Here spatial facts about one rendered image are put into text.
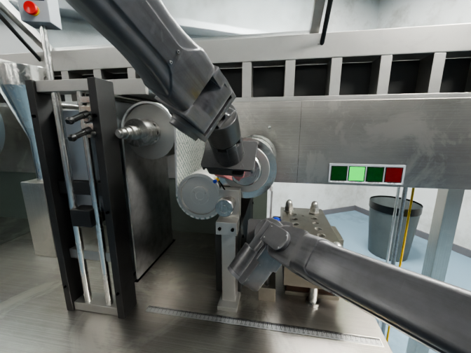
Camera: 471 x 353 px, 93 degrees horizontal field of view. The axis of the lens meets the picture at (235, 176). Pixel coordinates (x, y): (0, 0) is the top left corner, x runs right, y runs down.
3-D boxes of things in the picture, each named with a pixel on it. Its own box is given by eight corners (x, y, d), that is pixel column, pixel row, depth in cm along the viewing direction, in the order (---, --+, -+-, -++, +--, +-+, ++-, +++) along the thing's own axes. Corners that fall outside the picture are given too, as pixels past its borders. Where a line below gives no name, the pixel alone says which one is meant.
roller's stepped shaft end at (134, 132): (111, 141, 47) (109, 125, 46) (130, 139, 52) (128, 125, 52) (125, 141, 46) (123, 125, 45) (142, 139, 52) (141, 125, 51)
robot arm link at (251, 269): (323, 260, 37) (291, 233, 34) (284, 321, 35) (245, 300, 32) (282, 233, 48) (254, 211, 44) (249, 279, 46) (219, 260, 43)
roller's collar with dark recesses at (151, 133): (124, 146, 53) (121, 118, 52) (139, 144, 59) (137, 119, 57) (148, 147, 52) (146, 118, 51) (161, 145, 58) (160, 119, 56)
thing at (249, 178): (266, 176, 52) (239, 191, 54) (267, 174, 54) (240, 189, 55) (249, 148, 51) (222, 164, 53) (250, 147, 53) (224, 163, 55)
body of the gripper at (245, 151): (254, 175, 42) (251, 153, 36) (202, 171, 44) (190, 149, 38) (258, 146, 45) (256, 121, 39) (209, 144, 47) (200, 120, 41)
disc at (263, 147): (212, 192, 57) (219, 133, 53) (212, 191, 57) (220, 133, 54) (270, 203, 55) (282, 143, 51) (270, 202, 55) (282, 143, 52)
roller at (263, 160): (219, 187, 56) (225, 141, 53) (236, 169, 81) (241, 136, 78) (265, 196, 54) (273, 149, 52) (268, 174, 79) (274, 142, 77)
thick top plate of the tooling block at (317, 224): (283, 285, 55) (284, 262, 54) (280, 220, 94) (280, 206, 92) (353, 293, 52) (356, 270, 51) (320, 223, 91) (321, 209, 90)
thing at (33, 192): (21, 258, 79) (-18, 85, 67) (58, 239, 92) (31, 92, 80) (55, 262, 76) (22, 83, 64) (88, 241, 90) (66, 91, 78)
